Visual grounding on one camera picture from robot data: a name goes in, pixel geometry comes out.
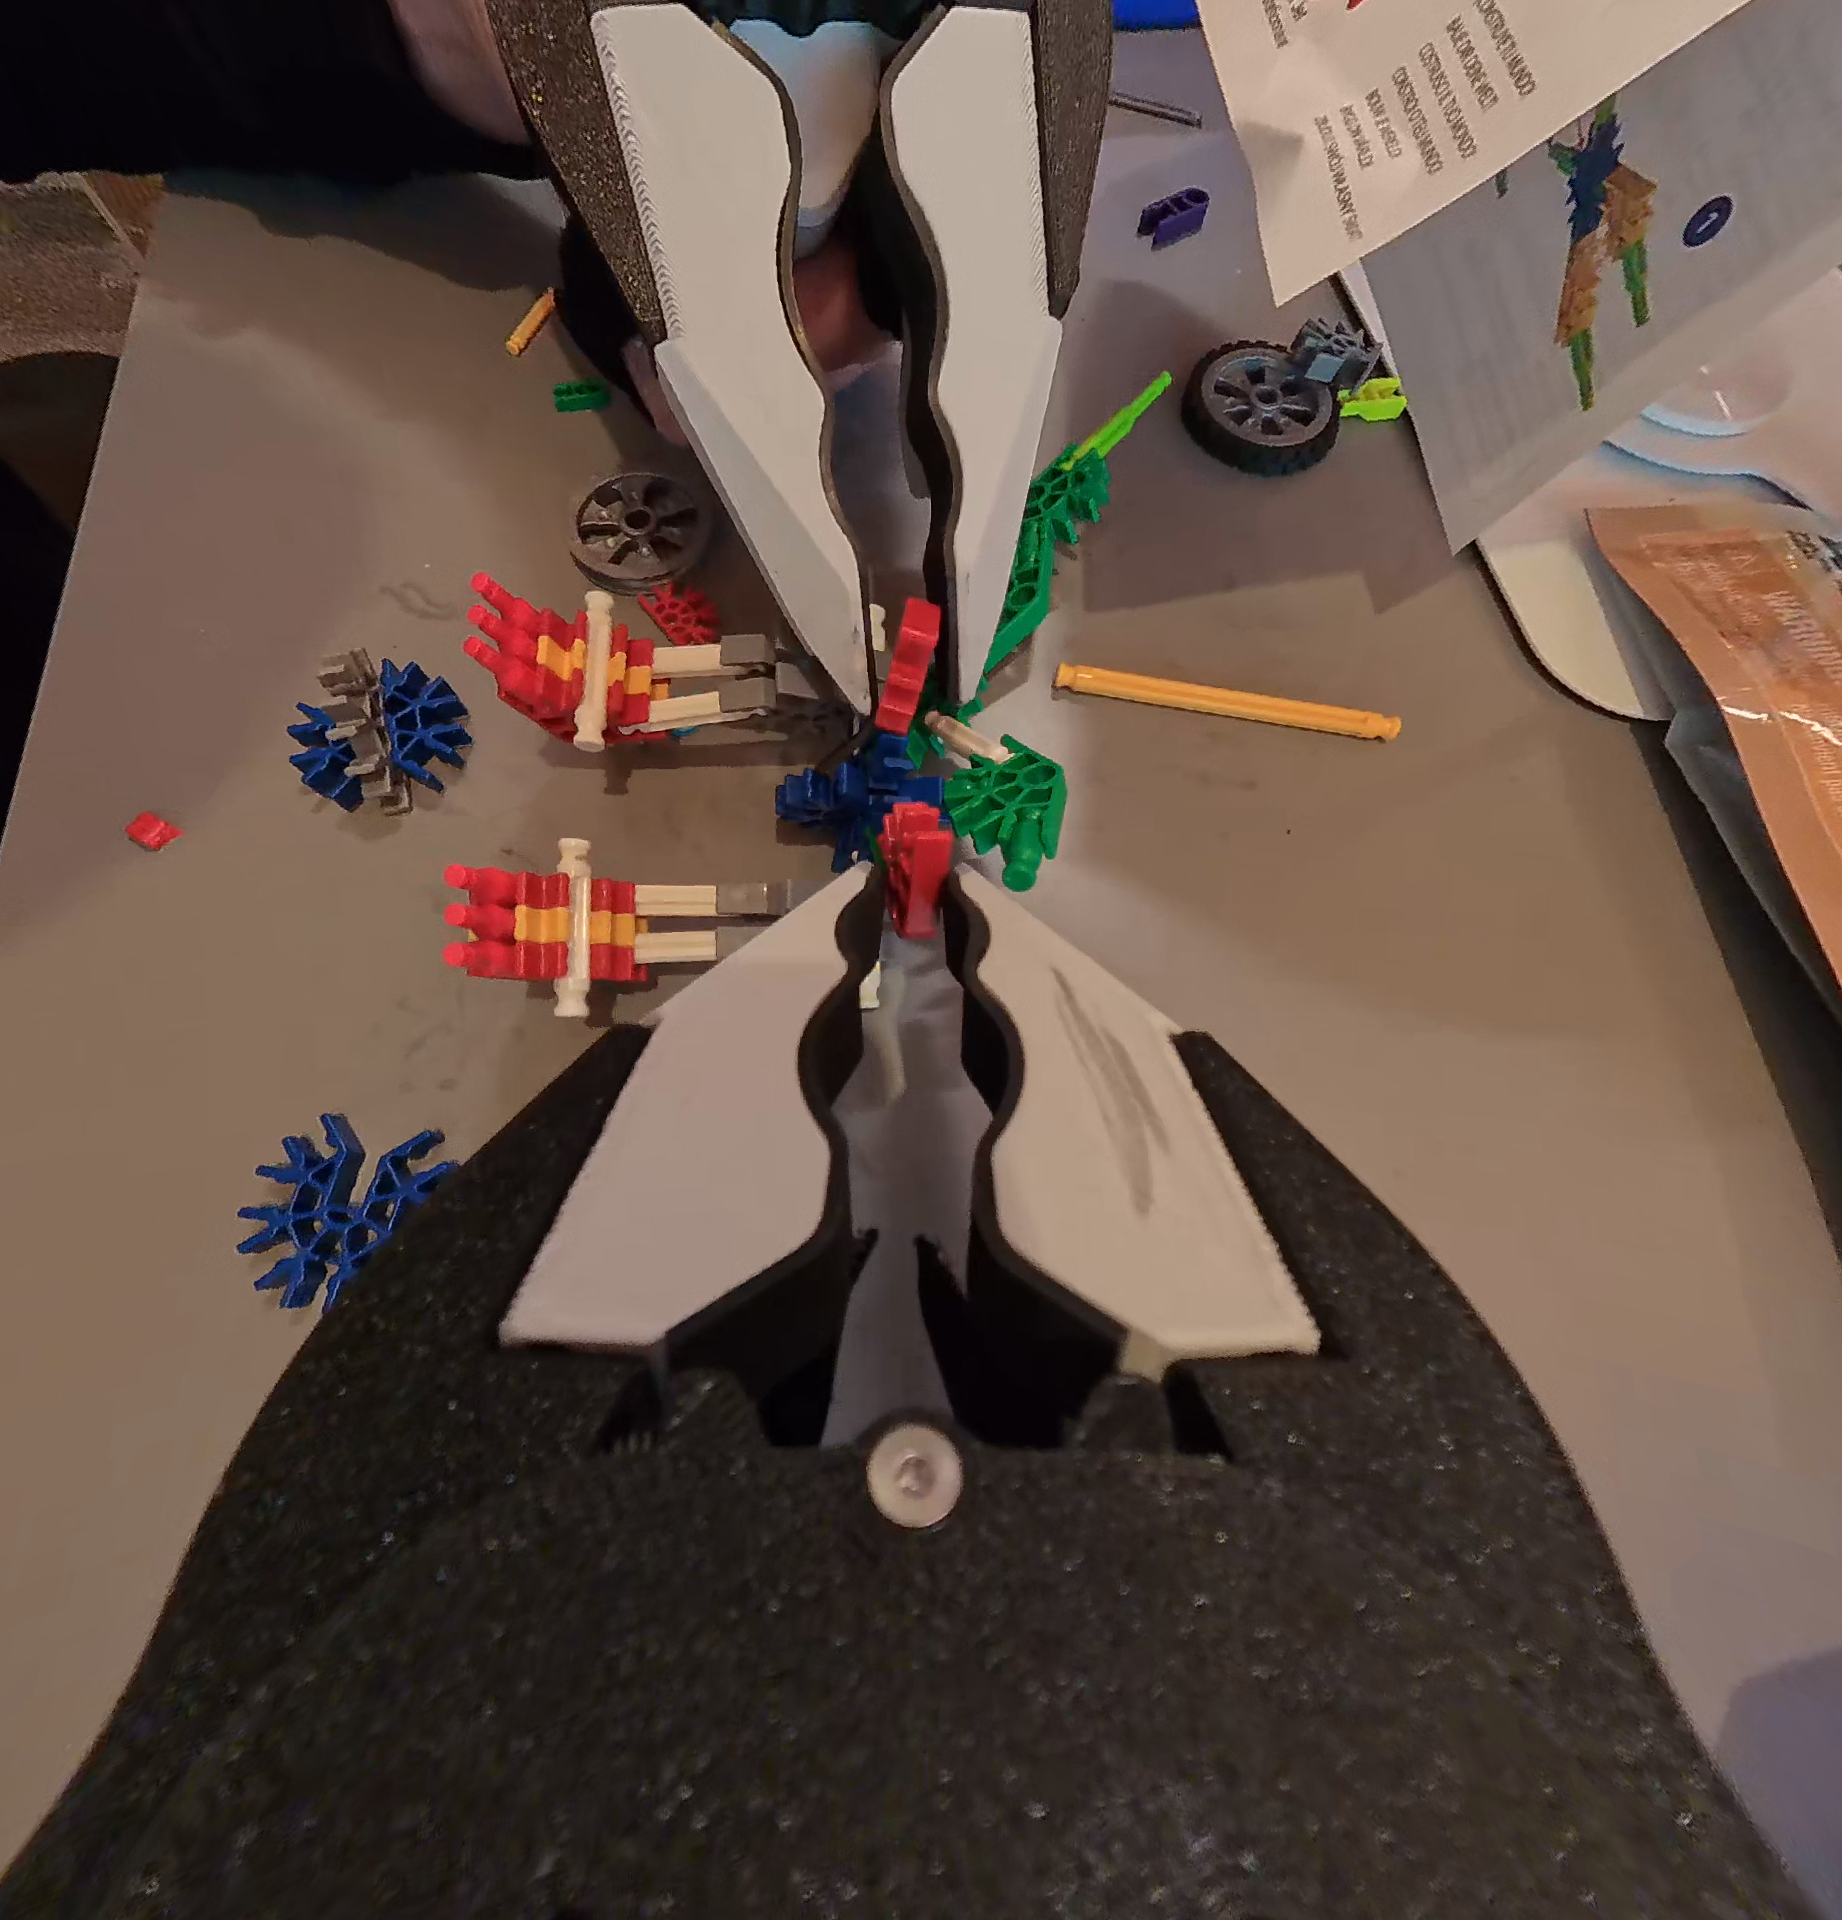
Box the multicolour toy construction model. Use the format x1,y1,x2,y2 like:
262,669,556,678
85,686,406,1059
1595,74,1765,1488
440,442,1118,1022

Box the grey toy wheel hub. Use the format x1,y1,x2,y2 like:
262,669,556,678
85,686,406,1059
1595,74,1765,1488
567,469,717,590

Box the orange printed plastic bag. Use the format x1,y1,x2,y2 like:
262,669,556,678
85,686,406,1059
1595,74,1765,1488
1584,501,1842,1083

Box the person's left hand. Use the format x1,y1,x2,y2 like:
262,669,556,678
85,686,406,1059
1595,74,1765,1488
790,224,908,377

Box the red yellow toy leg assembly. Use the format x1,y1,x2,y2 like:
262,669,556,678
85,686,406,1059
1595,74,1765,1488
462,571,824,752

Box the illustrated instruction sheet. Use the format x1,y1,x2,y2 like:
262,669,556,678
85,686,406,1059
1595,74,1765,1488
1340,0,1842,553

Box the blue and grey snowflake connectors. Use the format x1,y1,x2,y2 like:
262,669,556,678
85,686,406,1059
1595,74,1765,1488
287,648,476,816

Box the blue snowflake toy connector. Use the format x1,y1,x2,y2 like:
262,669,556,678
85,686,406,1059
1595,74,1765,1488
236,1113,458,1311

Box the black toy wheel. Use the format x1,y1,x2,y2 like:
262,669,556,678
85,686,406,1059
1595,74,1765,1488
1179,342,1343,482

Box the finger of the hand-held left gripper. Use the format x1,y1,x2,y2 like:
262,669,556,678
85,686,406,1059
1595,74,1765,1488
588,0,877,709
876,0,1068,684

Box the long orange toy rod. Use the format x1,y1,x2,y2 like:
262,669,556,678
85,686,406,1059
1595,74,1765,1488
1053,659,1403,744

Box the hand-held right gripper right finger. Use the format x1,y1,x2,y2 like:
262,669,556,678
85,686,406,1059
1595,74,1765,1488
944,869,1323,1362

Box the red fan-shaped toy connector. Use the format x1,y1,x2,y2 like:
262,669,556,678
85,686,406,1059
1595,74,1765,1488
877,802,959,938

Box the lime green toy rod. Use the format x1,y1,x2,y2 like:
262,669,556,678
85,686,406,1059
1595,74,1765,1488
1068,371,1176,469

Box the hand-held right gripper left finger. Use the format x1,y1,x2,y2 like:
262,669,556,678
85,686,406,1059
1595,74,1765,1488
499,868,885,1348

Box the grey lime toy axle assembly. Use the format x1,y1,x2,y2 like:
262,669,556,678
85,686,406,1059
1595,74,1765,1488
1288,316,1415,424

